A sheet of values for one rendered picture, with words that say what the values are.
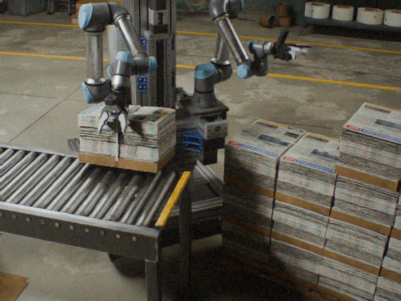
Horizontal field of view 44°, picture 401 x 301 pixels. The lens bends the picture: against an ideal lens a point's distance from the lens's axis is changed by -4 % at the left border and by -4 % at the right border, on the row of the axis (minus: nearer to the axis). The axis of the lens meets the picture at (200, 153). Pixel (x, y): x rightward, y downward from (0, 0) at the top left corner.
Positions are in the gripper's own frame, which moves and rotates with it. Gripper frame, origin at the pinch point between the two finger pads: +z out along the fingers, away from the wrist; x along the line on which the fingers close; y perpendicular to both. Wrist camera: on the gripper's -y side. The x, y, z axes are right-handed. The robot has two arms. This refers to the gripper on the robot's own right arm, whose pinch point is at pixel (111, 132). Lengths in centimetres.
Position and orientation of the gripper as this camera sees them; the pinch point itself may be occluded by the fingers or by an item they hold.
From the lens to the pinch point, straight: 218.7
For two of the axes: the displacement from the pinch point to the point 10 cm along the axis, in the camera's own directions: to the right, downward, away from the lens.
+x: -9.7, -1.1, 2.1
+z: -1.3, 9.9, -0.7
